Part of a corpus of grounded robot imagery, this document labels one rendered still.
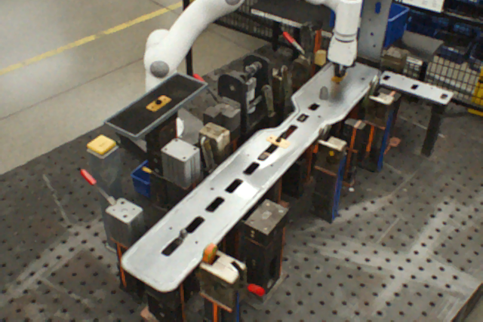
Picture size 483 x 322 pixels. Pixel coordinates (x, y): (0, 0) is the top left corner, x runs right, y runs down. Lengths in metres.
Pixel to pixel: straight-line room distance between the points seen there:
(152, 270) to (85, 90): 2.72
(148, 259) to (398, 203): 1.06
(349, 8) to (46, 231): 1.35
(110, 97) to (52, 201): 1.88
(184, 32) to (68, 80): 2.32
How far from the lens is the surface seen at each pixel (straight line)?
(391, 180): 2.34
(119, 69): 4.35
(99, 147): 1.72
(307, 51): 2.29
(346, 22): 2.13
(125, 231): 1.65
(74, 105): 4.01
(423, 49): 2.58
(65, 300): 1.94
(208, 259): 1.48
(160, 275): 1.55
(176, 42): 2.08
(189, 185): 1.79
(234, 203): 1.73
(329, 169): 1.96
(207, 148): 1.81
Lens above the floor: 2.22
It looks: 38 degrees down
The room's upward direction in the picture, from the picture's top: 1 degrees clockwise
